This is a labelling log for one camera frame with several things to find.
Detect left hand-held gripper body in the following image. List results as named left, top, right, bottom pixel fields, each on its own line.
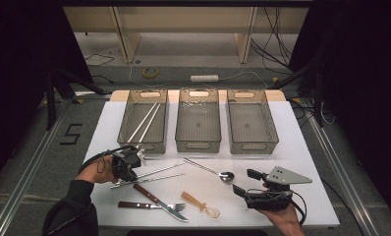
left=111, top=146, right=147, bottom=172

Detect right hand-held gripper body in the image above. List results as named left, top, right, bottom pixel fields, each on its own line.
left=244, top=165, right=313, bottom=211

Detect metal spoon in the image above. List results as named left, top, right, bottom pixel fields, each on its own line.
left=183, top=157, right=236, bottom=182

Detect grey plastic bin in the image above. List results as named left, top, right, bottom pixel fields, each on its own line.
left=174, top=88, right=223, bottom=154
left=225, top=88, right=280, bottom=155
left=116, top=88, right=169, bottom=155

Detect wooden-handled fork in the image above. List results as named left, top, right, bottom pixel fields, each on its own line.
left=118, top=201, right=187, bottom=212

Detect wooden-handled knife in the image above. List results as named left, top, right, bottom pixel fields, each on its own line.
left=133, top=183, right=190, bottom=223

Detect amber plastic spoon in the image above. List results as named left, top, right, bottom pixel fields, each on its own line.
left=181, top=191, right=221, bottom=219

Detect person's left hand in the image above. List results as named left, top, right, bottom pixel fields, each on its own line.
left=75, top=155, right=119, bottom=185

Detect person's right hand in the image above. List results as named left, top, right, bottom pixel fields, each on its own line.
left=256, top=181, right=306, bottom=236

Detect yellow tape roll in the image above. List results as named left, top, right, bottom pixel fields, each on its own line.
left=141, top=66, right=159, bottom=79

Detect black metal stand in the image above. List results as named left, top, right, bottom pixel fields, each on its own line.
left=44, top=67, right=106, bottom=131
left=268, top=62, right=325, bottom=127

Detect white power strip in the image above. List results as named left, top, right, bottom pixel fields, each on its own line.
left=190, top=74, right=219, bottom=83

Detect light wooden shelf unit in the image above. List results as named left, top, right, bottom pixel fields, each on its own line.
left=61, top=6, right=309, bottom=65

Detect left hand-held gripper cable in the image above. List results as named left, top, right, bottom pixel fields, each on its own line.
left=77, top=146, right=140, bottom=175

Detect hand-held gripper cable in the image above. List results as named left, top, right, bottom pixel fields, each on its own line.
left=290, top=191, right=308, bottom=227
left=77, top=146, right=140, bottom=175

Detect right hand-held gripper cable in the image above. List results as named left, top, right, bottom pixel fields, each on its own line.
left=290, top=191, right=308, bottom=227

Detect aluminium floor rail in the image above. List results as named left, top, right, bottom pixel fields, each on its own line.
left=303, top=97, right=381, bottom=236
left=0, top=97, right=74, bottom=236

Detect white cable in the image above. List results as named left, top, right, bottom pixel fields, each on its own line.
left=128, top=62, right=270, bottom=89

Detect thin black floor cable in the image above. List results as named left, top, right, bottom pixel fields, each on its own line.
left=84, top=53, right=115, bottom=67

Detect bundle of black cables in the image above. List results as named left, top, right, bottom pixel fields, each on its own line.
left=251, top=6, right=295, bottom=72

